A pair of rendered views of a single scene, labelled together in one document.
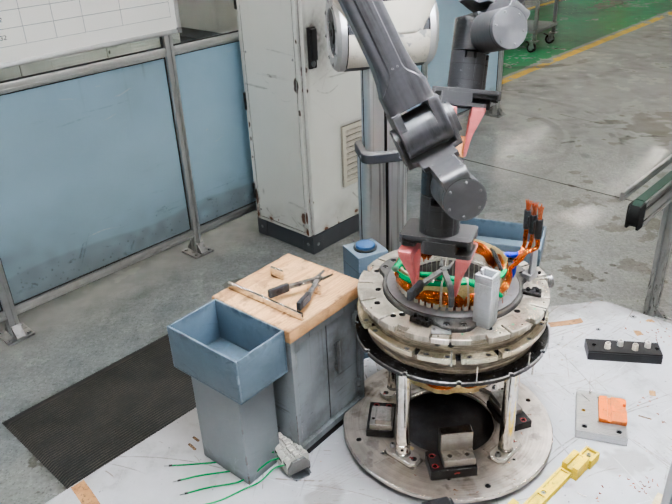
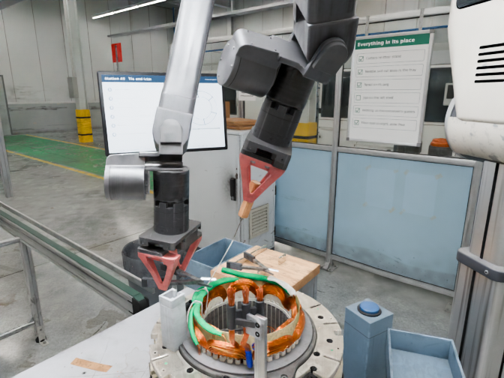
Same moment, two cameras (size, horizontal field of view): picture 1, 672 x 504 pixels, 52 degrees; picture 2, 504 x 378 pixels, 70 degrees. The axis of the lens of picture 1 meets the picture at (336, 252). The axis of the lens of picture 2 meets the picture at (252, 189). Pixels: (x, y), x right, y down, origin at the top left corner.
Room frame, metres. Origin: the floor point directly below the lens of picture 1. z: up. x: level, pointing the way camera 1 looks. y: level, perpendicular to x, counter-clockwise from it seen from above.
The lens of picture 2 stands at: (0.98, -0.73, 1.48)
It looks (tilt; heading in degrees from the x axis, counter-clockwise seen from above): 15 degrees down; 86
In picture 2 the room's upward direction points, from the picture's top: straight up
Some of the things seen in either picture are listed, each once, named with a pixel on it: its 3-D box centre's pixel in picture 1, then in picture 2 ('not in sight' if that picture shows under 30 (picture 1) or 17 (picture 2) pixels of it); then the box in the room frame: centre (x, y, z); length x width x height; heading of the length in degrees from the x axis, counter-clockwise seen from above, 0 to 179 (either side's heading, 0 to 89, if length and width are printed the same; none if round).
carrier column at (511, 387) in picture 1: (509, 405); not in sight; (0.91, -0.28, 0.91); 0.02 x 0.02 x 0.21
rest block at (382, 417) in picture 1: (382, 415); not in sight; (0.99, -0.07, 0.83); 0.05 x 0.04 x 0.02; 171
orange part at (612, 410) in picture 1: (612, 410); not in sight; (1.01, -0.51, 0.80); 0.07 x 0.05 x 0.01; 161
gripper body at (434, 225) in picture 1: (439, 217); (171, 217); (0.88, -0.15, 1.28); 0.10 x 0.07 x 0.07; 69
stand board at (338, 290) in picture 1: (289, 294); (265, 271); (1.07, 0.09, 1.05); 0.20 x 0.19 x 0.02; 139
